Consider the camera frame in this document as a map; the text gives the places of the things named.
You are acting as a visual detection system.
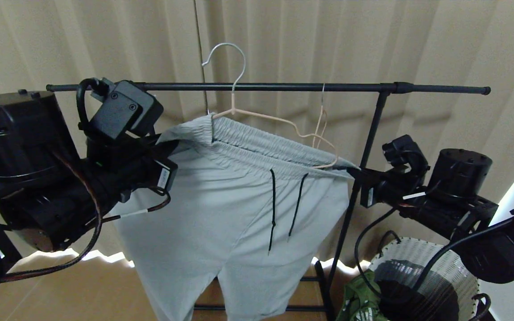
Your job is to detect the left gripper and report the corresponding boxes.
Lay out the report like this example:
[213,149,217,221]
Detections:
[0,152,179,252]

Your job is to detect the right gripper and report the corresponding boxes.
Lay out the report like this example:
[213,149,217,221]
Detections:
[360,167,458,232]

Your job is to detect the pink clothes hanger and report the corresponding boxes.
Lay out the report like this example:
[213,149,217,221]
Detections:
[202,43,339,169]
[312,84,329,150]

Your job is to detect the pale grey shorts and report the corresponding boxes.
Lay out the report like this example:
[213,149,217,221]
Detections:
[110,114,358,321]

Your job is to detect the white laundry basket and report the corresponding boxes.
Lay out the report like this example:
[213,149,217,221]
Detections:
[366,230,492,321]

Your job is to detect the black clothes rack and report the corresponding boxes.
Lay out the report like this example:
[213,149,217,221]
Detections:
[46,82,492,321]

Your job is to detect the green printed garment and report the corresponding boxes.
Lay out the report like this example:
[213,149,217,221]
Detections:
[336,269,387,321]

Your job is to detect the beige curtain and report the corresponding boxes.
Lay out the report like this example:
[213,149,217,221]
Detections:
[0,0,514,268]

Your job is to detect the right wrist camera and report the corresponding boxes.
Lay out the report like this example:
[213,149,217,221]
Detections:
[382,135,431,179]

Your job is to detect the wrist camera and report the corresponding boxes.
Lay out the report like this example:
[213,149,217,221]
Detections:
[382,135,431,179]
[76,78,165,156]

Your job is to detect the black cable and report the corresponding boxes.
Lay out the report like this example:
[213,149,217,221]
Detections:
[354,152,514,308]

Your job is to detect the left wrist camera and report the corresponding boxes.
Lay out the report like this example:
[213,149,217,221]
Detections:
[76,78,165,156]

